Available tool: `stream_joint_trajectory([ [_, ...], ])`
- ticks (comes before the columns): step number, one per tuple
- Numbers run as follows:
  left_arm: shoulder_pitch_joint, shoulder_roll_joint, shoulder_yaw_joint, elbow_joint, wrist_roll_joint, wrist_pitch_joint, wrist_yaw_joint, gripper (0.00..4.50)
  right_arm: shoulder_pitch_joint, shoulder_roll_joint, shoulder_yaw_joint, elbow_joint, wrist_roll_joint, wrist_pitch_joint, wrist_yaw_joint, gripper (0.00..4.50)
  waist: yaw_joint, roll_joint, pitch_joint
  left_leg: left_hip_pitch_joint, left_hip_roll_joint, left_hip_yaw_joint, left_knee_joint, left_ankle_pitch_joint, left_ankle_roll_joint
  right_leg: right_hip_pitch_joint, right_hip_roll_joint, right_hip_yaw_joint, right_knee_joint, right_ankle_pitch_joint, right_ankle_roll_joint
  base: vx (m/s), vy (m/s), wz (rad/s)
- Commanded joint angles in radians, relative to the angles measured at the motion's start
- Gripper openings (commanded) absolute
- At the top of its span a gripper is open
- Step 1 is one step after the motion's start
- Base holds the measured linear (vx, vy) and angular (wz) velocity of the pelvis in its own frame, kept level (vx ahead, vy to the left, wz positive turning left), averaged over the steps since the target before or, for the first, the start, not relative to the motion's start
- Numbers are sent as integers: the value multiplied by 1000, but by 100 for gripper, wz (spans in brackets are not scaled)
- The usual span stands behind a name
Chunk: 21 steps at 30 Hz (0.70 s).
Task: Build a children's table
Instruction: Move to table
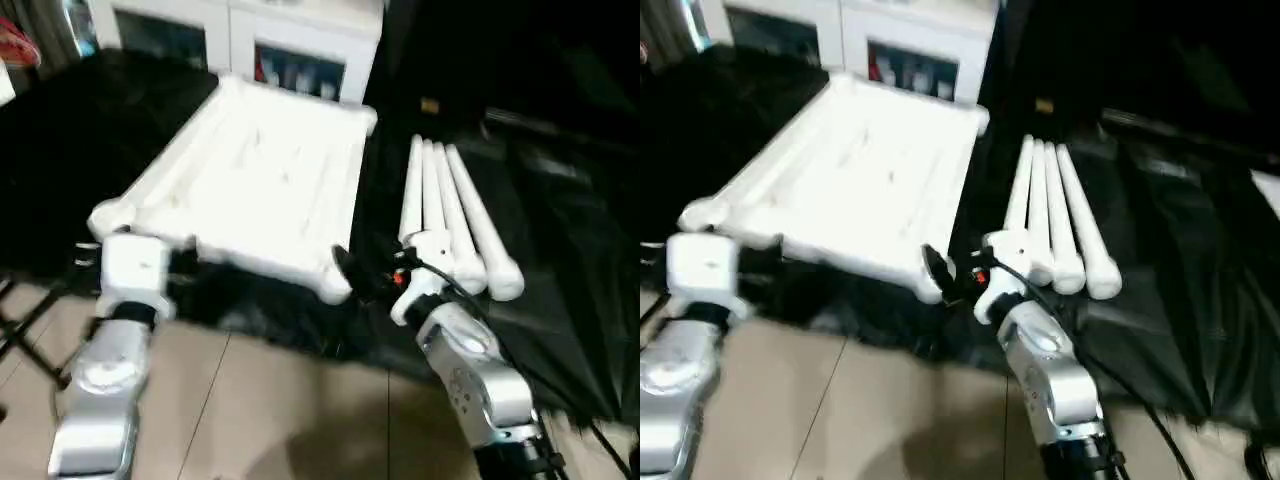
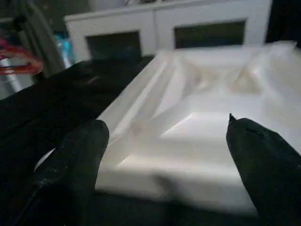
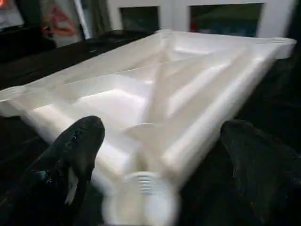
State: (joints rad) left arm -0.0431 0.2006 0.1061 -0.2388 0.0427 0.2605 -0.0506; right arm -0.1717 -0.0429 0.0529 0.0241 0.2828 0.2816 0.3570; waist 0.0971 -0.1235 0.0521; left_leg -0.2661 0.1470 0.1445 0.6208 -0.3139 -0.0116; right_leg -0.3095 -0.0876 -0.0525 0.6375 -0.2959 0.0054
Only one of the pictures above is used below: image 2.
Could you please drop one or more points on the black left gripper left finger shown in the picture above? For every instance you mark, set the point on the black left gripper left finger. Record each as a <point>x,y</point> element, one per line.
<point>70,174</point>

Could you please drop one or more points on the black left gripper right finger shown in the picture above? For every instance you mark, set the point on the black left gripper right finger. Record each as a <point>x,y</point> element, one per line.
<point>268,174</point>

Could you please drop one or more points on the black plastic mat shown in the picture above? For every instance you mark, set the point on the black plastic mat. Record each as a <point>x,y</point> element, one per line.
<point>56,103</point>

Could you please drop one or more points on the grey curtain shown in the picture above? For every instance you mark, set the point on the grey curtain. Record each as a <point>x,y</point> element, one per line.
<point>33,23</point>

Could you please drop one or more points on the white cabinet with glass doors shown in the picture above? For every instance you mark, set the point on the white cabinet with glass doors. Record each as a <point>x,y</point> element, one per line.
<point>155,23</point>

